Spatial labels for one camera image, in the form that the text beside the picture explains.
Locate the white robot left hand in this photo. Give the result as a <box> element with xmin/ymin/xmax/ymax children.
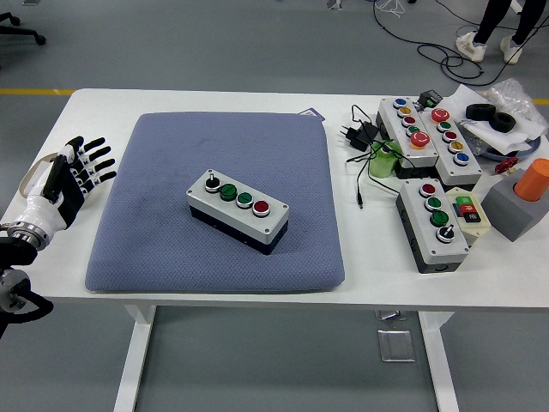
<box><xmin>12</xmin><ymin>136</ymin><xmax>118</xmax><ymax>235</ymax></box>

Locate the grey four-button control box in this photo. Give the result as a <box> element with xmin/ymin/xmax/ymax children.
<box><xmin>185</xmin><ymin>169</ymin><xmax>290</xmax><ymax>258</ymax></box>

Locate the five-button box orange-ringed mushroom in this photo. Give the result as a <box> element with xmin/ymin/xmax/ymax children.
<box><xmin>376</xmin><ymin>97</ymin><xmax>439</xmax><ymax>179</ymax></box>

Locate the beige oval tray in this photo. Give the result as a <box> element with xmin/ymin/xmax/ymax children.
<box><xmin>19</xmin><ymin>154</ymin><xmax>61</xmax><ymax>199</ymax></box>

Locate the white table leg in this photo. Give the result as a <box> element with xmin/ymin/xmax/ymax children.
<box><xmin>418</xmin><ymin>311</ymin><xmax>460</xmax><ymax>412</ymax></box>
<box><xmin>113</xmin><ymin>305</ymin><xmax>158</xmax><ymax>412</ymax></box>

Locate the black office chair base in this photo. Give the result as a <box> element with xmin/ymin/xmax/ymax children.
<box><xmin>0</xmin><ymin>11</ymin><xmax>47</xmax><ymax>46</ymax></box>

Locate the blue-grey woven mat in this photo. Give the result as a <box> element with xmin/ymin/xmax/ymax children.
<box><xmin>84</xmin><ymin>112</ymin><xmax>347</xmax><ymax>295</ymax></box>

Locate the purple label card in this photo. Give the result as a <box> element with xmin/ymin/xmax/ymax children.
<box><xmin>298</xmin><ymin>106</ymin><xmax>327</xmax><ymax>122</ymax></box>

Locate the black power adapter plug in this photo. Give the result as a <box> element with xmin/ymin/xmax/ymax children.
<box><xmin>341</xmin><ymin>121</ymin><xmax>379</xmax><ymax>151</ymax></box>

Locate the green plastic cylinder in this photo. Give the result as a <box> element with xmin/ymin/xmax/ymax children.
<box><xmin>367</xmin><ymin>140</ymin><xmax>404</xmax><ymax>179</ymax></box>

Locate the small metal floor fitting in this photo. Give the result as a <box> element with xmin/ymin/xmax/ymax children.
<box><xmin>375</xmin><ymin>309</ymin><xmax>409</xmax><ymax>323</ymax></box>

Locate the metal floor socket plate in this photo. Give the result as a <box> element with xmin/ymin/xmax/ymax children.
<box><xmin>377</xmin><ymin>328</ymin><xmax>417</xmax><ymax>364</ymax></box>

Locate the black terminal module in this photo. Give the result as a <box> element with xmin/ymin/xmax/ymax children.
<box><xmin>416</xmin><ymin>88</ymin><xmax>445</xmax><ymax>108</ymax></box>

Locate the white paper sheet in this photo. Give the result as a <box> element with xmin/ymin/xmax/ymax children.
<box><xmin>441</xmin><ymin>83</ymin><xmax>549</xmax><ymax>155</ymax></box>

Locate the grey block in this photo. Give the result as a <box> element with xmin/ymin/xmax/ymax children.
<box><xmin>480</xmin><ymin>167</ymin><xmax>549</xmax><ymax>243</ymax></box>

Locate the clear bubble wrap bag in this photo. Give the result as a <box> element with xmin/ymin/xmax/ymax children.
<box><xmin>484</xmin><ymin>77</ymin><xmax>544</xmax><ymax>125</ymax></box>

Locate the person in black trousers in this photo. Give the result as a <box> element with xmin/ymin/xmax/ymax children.
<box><xmin>455</xmin><ymin>0</ymin><xmax>549</xmax><ymax>65</ymax></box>

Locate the blue-rimmed plate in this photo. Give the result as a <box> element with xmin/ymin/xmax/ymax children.
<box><xmin>465</xmin><ymin>128</ymin><xmax>546</xmax><ymax>163</ymax></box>

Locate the orange cylinder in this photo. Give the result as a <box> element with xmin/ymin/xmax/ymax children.
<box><xmin>513</xmin><ymin>157</ymin><xmax>549</xmax><ymax>203</ymax></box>

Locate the black adapter cord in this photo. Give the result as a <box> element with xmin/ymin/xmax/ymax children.
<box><xmin>345</xmin><ymin>104</ymin><xmax>407</xmax><ymax>210</ymax></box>

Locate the white floor cable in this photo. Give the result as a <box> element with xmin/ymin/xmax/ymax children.
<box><xmin>375</xmin><ymin>0</ymin><xmax>407</xmax><ymax>21</ymax></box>

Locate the cream three-button switch box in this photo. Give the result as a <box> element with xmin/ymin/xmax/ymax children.
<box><xmin>444</xmin><ymin>187</ymin><xmax>491</xmax><ymax>246</ymax></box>

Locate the black floor cable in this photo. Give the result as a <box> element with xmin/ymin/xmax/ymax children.
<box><xmin>371</xmin><ymin>0</ymin><xmax>549</xmax><ymax>87</ymax></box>

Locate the black foam ring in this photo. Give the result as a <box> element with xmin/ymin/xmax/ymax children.
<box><xmin>489</xmin><ymin>111</ymin><xmax>517</xmax><ymax>133</ymax></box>
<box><xmin>465</xmin><ymin>102</ymin><xmax>497</xmax><ymax>121</ymax></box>

